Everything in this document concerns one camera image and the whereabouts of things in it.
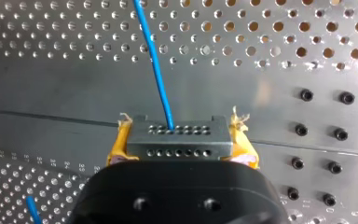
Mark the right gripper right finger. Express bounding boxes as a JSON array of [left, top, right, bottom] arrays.
[[222, 105, 260, 170]]

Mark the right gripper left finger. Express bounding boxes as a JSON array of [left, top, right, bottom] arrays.
[[105, 112, 140, 167]]

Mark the blue cable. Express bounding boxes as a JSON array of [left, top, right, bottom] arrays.
[[25, 0, 235, 224]]

